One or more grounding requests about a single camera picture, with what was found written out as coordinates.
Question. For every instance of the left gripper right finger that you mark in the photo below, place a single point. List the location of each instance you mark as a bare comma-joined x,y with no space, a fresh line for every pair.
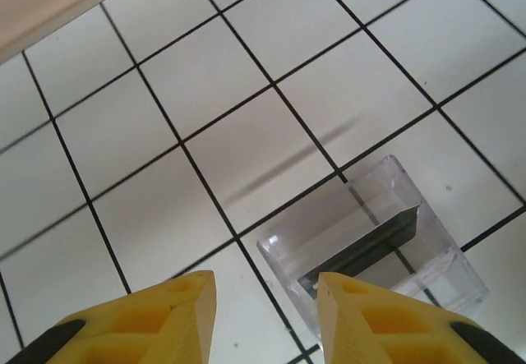
390,335

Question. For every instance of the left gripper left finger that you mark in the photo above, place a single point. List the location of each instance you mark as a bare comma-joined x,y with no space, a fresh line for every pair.
164,327

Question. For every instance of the clear acrylic card stand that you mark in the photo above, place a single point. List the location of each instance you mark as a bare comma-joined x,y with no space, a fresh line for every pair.
444,257

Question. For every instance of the dark credit card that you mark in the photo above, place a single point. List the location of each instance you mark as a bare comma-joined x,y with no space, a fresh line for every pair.
370,245

